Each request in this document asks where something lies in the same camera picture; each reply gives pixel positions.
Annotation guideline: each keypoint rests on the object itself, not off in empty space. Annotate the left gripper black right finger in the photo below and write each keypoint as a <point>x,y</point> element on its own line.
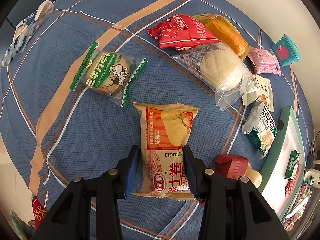
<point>233,209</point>

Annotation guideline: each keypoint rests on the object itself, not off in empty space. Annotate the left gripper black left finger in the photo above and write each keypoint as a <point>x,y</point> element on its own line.
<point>70,215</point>

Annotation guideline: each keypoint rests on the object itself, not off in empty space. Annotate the green white snack packet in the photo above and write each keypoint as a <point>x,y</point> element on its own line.
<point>292,165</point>

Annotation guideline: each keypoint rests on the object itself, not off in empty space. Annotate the green white walnut cookie packet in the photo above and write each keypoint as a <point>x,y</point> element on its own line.
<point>260,128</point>

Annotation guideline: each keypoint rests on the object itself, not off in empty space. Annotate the yellow egg roll packet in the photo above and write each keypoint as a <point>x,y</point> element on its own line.
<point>164,130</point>

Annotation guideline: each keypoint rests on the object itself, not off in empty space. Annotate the round cream pastry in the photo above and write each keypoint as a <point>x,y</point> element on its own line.
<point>254,176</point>

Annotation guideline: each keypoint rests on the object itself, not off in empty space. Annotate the dark red snack box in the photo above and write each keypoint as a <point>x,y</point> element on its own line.
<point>231,166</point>

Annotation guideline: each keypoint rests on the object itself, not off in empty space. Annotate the red patterned snack packet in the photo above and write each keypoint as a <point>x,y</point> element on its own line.
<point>290,185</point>

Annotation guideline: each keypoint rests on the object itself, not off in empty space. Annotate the white tray with green rim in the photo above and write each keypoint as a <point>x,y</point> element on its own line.
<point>273,185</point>

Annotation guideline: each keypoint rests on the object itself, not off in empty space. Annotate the pile of snack bags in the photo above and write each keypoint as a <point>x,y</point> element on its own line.
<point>296,211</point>

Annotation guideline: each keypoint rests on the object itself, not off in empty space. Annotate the black power adapter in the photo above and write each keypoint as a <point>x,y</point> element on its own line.
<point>309,161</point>

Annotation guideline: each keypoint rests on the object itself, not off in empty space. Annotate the cream snack packet with orange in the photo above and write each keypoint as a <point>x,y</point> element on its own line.
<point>262,93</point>

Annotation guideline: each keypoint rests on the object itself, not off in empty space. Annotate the clear wrapped white pastry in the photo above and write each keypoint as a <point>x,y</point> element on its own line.
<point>221,69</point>

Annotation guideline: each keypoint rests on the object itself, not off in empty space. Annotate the pink snack packet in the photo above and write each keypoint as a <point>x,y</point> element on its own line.
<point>264,61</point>

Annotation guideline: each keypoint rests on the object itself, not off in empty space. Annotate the green cow biscuit packet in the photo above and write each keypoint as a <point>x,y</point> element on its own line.
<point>108,73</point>

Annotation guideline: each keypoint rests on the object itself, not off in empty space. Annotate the blue plaid tablecloth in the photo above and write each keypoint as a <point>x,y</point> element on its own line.
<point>53,134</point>

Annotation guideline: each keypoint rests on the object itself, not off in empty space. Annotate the teal cube box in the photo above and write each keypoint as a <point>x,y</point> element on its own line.
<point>286,51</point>

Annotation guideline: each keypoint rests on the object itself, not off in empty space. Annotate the orange cake in clear wrapper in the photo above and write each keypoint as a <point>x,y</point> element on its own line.
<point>226,32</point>

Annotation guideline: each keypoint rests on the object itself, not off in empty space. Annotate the red flower snack packet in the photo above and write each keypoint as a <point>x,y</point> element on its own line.
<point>181,32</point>

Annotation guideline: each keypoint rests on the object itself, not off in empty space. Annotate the blue white packet at edge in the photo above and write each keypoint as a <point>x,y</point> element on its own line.
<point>25,30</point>

